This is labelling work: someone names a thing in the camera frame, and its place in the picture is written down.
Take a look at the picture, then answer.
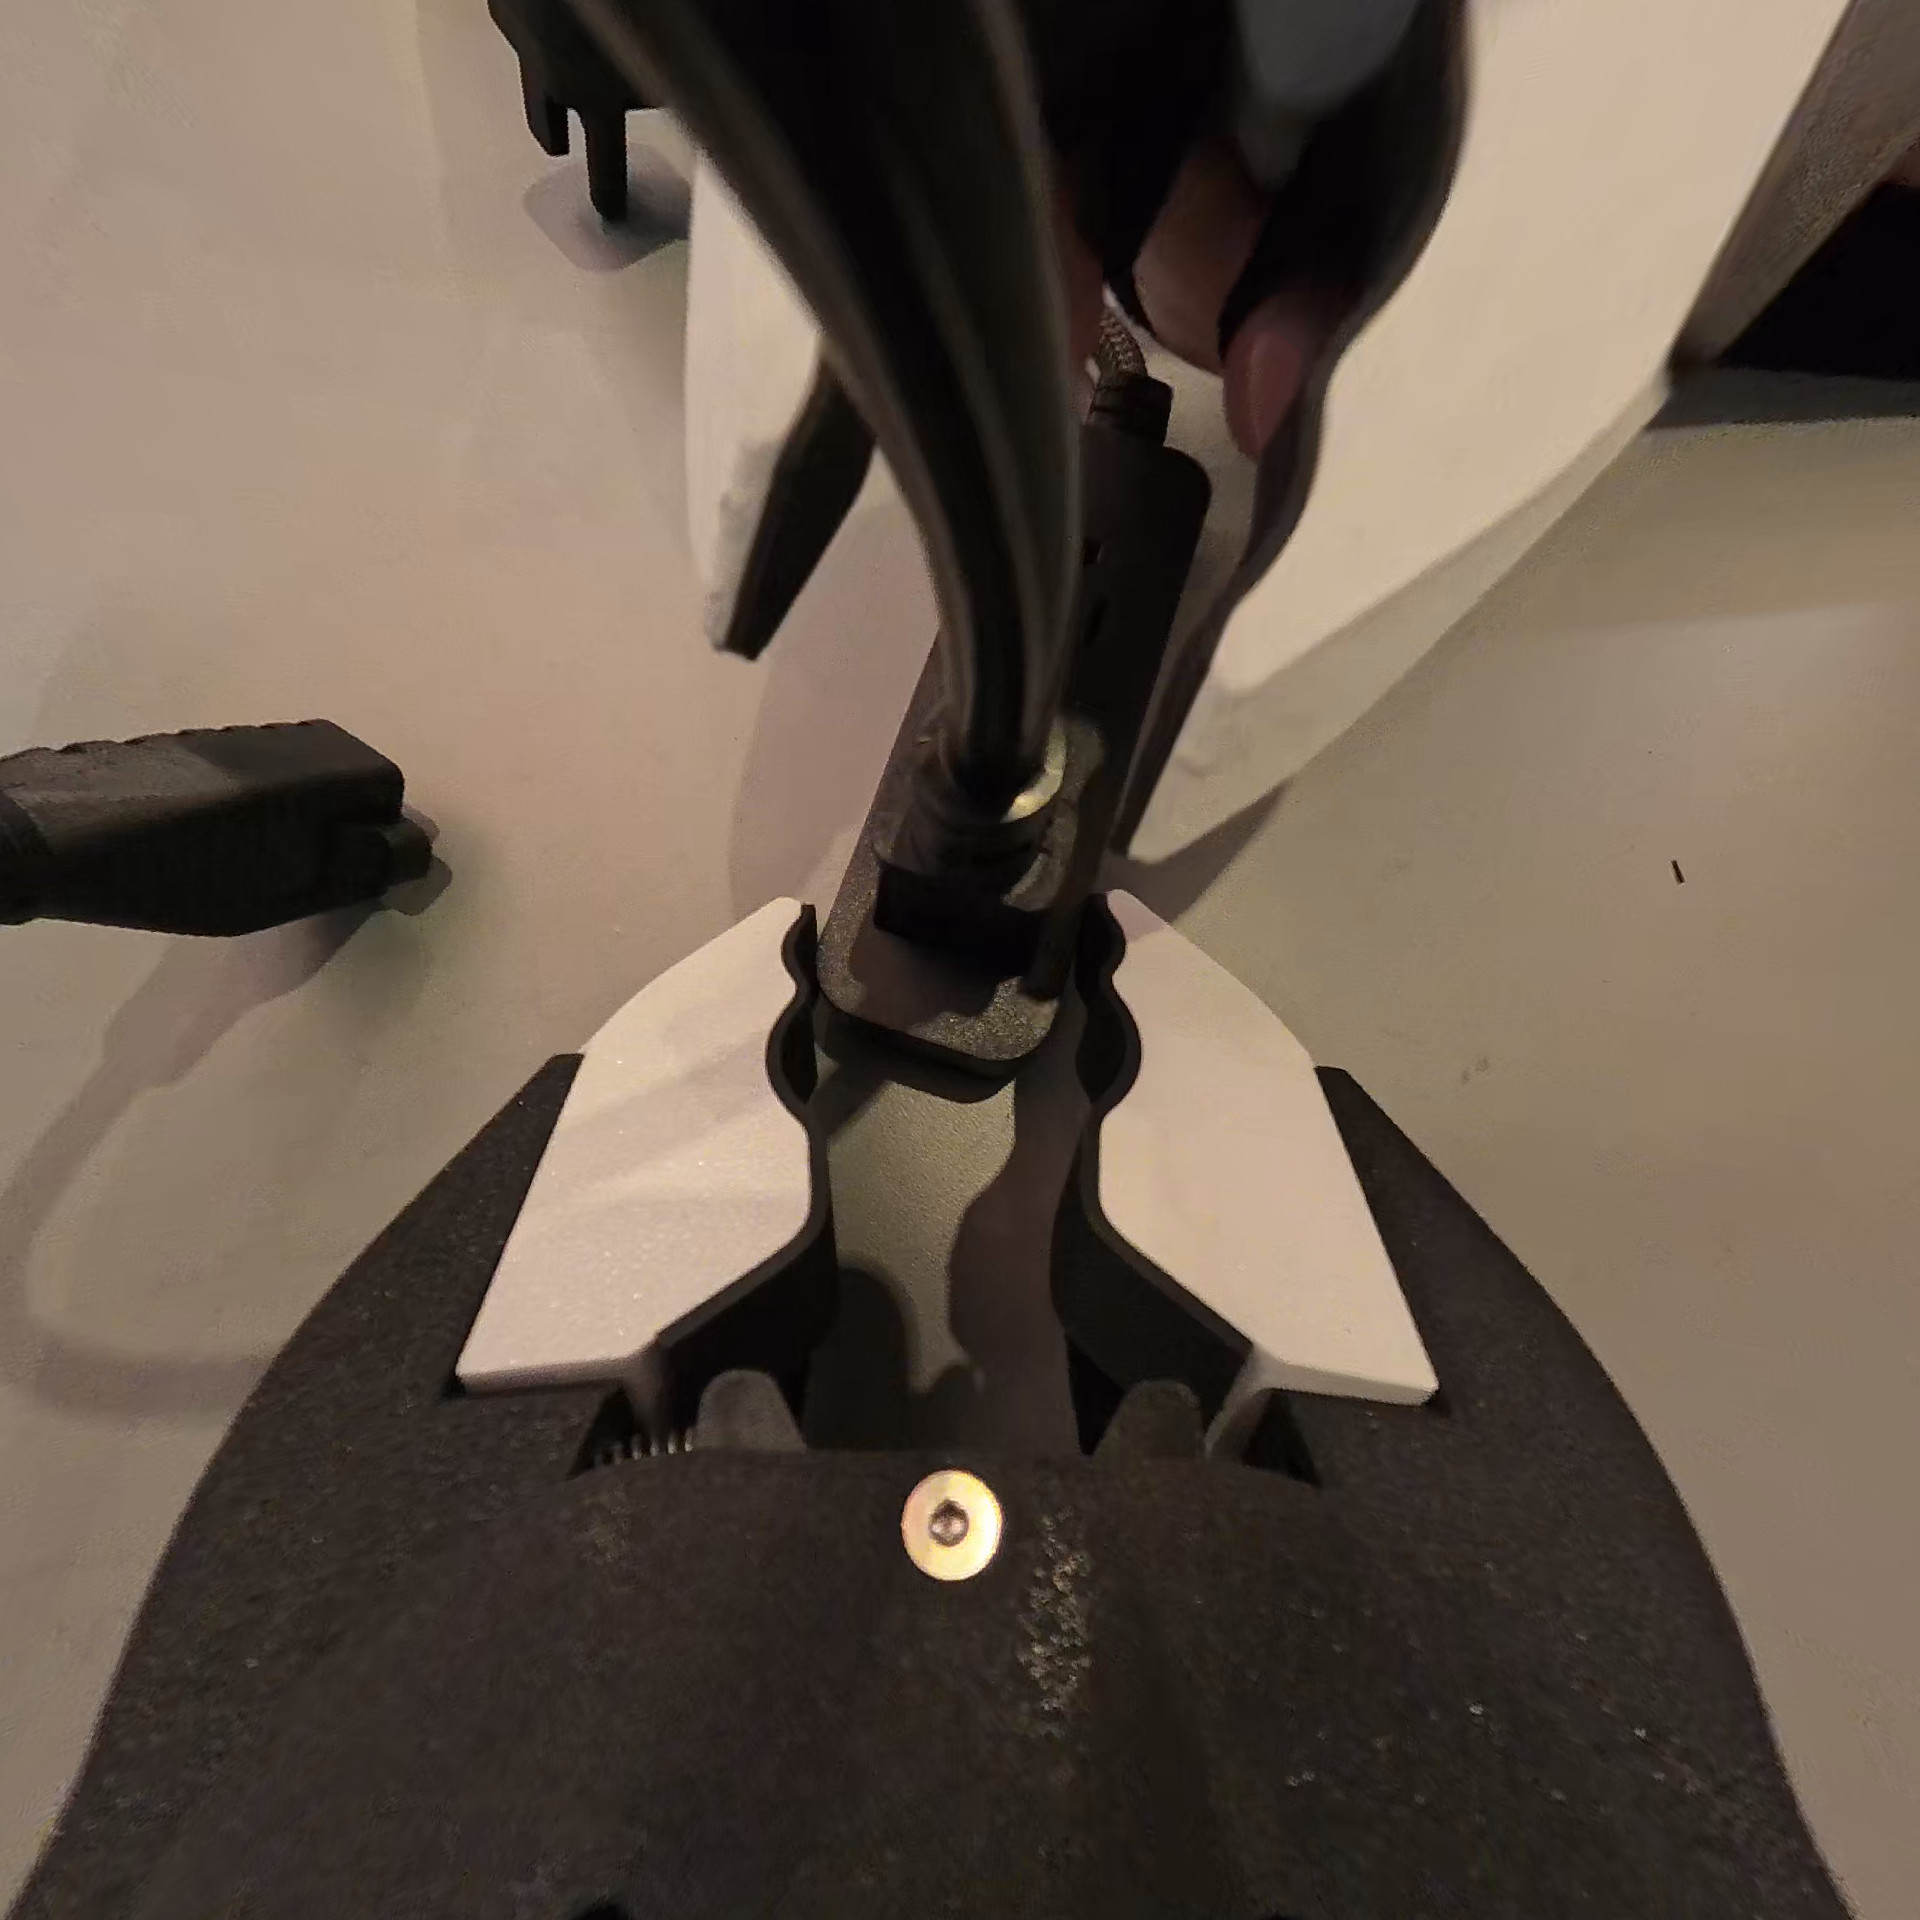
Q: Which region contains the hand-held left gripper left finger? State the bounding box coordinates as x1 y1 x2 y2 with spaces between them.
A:
454 896 837 1427

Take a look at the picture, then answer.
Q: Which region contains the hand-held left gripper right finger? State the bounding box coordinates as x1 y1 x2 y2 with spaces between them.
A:
1062 888 1440 1456

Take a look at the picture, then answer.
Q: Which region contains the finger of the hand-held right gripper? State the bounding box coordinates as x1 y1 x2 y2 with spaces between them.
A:
689 151 883 666
1117 0 1854 866

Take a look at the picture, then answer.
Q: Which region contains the black power cable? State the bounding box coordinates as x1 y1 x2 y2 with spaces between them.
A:
556 0 1085 811

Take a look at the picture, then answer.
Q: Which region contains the black power strip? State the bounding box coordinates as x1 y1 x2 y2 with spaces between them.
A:
814 434 1216 1079

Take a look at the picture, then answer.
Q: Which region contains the black power plug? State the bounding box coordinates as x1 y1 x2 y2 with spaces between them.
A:
873 705 1085 939

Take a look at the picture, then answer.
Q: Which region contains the black pronged plug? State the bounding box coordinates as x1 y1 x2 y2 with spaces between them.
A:
488 0 636 223

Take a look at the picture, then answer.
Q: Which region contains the person's right hand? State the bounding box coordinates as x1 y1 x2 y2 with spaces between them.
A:
1126 137 1339 461

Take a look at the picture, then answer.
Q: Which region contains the black braided cable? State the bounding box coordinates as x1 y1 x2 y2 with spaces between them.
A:
1083 293 1179 453

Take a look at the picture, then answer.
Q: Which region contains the black angled cord connector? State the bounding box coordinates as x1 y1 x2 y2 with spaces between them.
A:
0 717 436 939

